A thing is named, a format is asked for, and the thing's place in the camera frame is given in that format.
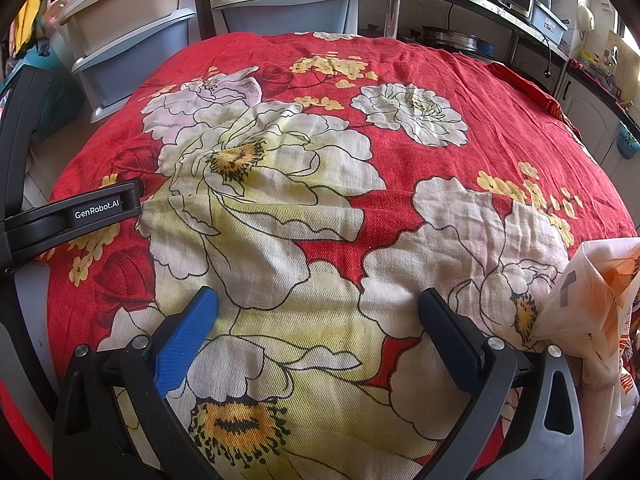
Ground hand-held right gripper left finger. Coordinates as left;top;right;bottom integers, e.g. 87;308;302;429
52;286;220;480

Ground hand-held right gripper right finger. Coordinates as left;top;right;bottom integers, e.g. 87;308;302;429
419;287;586;480

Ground orange white plastic bag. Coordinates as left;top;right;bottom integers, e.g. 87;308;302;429
530;237;640;480

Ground teal plastic tub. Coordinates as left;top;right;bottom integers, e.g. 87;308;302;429
0;42;88;126

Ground beige blue plastic drawer unit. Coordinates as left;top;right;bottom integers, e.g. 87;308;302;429
55;0;197;122

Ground yellow hanging cloth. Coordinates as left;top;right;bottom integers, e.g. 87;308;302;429
12;0;48;56

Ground red floral blanket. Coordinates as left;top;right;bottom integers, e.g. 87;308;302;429
0;30;640;480

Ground teal hanging basket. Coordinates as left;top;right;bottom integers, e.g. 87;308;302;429
616;121;640;160

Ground white kitchen cabinets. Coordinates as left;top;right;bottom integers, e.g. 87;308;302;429
557;67;640;181

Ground black kitchen countertop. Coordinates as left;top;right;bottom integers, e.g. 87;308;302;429
570;57;640;131

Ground grey blue plastic drawer unit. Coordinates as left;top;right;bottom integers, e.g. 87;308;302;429
210;0;362;41

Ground metal kitchen shelf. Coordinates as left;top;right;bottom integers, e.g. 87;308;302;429
357;0;583;78

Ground blue storage box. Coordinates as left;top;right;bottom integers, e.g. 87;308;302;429
529;0;570;41

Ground white round appliance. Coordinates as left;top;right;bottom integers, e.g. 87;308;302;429
576;4;597;36

